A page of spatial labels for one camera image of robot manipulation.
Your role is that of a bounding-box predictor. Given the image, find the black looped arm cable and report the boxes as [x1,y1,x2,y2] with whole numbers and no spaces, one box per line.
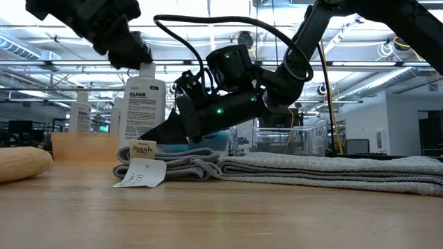
[153,15,315,83]

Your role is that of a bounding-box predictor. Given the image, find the dark desk monitors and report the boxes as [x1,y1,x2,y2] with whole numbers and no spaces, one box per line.
[8,120,34,136]

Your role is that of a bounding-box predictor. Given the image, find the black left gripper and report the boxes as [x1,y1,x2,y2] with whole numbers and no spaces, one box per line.
[90,13,154,71]

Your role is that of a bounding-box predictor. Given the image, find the clear hard plastic bin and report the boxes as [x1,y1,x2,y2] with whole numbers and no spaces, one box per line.
[251,119,329,157]

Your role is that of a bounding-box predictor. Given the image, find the black monitor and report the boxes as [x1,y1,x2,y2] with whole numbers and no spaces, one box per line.
[262,113,296,129]

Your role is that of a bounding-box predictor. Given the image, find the silver ceiling duct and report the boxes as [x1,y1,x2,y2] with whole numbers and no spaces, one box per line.
[0,34,43,60]
[341,67,422,101]

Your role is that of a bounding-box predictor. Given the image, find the grey cloth with tags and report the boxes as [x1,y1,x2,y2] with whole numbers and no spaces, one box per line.
[112,147,222,183]

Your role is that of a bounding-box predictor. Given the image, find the long ceiling light rail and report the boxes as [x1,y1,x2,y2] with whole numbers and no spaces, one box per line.
[0,59,432,68]

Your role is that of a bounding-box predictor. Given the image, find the white handwritten paper tag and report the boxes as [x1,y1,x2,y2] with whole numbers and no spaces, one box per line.
[113,157,168,189]

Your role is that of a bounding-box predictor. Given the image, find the large grey cloth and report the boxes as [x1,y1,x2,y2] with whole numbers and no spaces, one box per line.
[217,151,443,198]

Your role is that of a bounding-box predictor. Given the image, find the blue scrub sponge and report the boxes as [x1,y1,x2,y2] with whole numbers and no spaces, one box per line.
[188,131,232,154]

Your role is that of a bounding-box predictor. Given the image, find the small dark monitor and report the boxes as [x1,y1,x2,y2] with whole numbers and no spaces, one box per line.
[345,138,371,156]

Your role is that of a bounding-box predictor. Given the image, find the yellow hanging cable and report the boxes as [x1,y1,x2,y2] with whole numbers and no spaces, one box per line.
[325,77,344,155]

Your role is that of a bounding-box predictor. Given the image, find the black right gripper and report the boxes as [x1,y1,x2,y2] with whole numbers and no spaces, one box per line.
[139,90,270,145]

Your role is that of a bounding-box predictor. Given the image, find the dark hanging arm cable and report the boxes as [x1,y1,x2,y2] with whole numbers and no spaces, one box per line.
[317,43,337,154]

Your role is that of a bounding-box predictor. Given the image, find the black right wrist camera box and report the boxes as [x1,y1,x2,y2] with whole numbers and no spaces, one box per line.
[174,68,208,102]

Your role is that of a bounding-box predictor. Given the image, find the cream brand label tag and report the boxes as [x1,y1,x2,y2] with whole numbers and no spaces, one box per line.
[129,139,158,160]

